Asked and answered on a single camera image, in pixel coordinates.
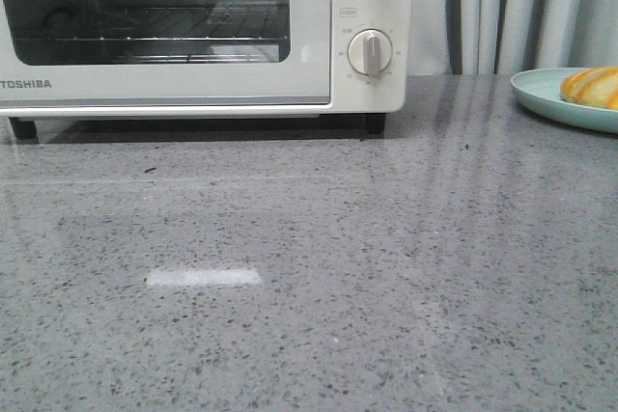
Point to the glass oven door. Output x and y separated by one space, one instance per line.
304 77

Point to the black oven foot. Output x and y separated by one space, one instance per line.
375 123
24 131

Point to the black oven foot right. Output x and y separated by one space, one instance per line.
375 123

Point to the light green plate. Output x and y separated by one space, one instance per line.
538 90

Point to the lower white oven knob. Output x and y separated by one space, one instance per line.
370 52

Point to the metal wire oven rack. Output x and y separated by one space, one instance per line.
212 34

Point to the white Toshiba toaster oven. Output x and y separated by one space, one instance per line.
350 91

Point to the golden bread roll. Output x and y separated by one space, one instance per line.
594 87

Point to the grey curtain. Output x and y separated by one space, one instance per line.
508 36

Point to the black oven foot left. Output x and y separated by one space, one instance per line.
24 131

